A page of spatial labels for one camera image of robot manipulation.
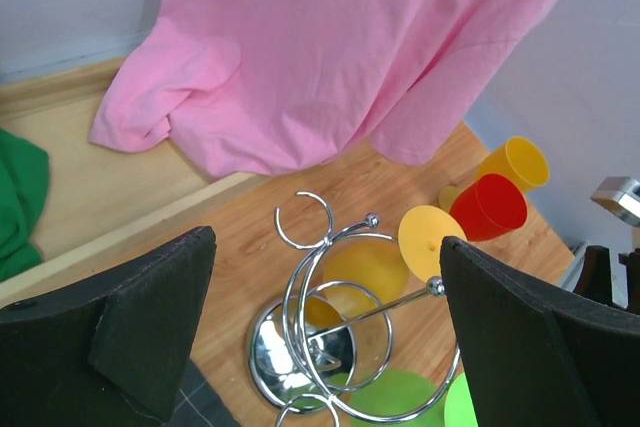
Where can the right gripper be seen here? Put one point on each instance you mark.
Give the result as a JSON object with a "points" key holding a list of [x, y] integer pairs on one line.
{"points": [[537, 355]]}

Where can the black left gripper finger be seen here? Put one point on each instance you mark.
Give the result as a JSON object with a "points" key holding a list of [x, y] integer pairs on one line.
{"points": [[111, 349]]}

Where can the green wine glass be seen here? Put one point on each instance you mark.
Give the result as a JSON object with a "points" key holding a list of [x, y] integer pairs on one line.
{"points": [[396, 392]]}

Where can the red wine glass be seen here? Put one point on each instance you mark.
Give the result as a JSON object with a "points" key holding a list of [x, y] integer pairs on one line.
{"points": [[491, 207]]}

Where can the yellow wine glass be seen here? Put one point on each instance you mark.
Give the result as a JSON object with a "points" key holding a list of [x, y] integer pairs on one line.
{"points": [[372, 269], [520, 161]]}

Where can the wooden rack base tray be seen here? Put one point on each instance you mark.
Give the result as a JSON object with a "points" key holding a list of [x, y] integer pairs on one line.
{"points": [[101, 203]]}

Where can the chrome wine glass rack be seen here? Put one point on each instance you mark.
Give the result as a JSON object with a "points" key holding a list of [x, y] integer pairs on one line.
{"points": [[300, 343]]}

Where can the dark grey checked cloth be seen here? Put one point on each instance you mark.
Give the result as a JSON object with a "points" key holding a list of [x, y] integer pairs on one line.
{"points": [[198, 404]]}

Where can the green t-shirt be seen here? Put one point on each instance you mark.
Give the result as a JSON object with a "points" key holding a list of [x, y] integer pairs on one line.
{"points": [[25, 180]]}

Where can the pink t-shirt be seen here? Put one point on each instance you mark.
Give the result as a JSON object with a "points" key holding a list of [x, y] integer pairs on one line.
{"points": [[276, 86]]}

